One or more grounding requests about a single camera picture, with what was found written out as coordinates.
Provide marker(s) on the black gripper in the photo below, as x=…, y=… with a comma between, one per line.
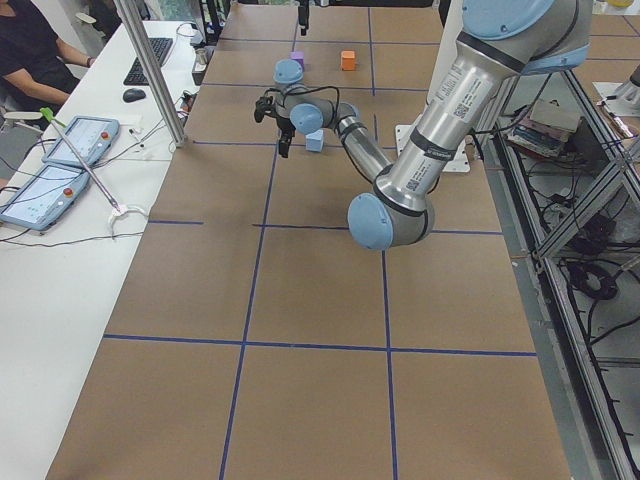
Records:
x=302, y=12
x=285, y=127

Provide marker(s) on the blue foam block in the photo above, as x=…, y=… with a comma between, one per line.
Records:
x=314, y=141

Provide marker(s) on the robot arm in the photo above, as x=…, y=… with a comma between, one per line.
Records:
x=497, y=40

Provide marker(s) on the purple foam block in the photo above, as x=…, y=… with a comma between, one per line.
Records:
x=298, y=57

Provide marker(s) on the orange foam block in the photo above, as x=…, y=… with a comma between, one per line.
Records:
x=348, y=60

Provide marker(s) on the metal cup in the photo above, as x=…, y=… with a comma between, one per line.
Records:
x=201, y=60

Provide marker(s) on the black computer mouse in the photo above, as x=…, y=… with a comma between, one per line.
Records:
x=131, y=95

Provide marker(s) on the metal reacher stick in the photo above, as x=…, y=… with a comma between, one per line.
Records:
x=119, y=210

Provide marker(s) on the upper teach pendant tablet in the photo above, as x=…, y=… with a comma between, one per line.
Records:
x=91, y=136

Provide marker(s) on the teach pendant tablet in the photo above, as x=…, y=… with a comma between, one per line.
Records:
x=91, y=136
x=40, y=203

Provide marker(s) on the lower teach pendant tablet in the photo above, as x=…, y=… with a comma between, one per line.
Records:
x=40, y=203

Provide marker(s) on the stack of books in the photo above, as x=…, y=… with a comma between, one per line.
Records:
x=545, y=129

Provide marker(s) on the seated person black shirt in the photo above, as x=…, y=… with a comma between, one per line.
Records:
x=35, y=60

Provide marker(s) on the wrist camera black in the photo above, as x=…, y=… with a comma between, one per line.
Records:
x=264, y=107

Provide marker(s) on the aluminium frame post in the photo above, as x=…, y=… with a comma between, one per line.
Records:
x=133, y=24

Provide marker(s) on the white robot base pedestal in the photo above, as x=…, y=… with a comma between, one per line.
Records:
x=438, y=134

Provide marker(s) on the aluminium side frame rack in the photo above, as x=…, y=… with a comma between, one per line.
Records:
x=575, y=216

